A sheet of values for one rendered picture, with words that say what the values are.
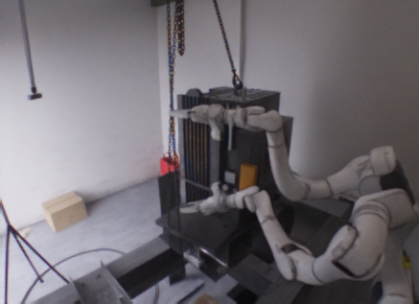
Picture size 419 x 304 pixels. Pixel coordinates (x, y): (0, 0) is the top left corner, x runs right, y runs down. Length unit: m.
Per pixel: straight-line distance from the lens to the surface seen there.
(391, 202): 0.74
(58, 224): 3.20
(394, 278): 0.94
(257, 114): 0.89
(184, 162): 1.51
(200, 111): 0.96
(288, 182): 0.94
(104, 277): 1.60
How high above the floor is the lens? 1.82
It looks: 21 degrees down
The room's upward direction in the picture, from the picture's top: straight up
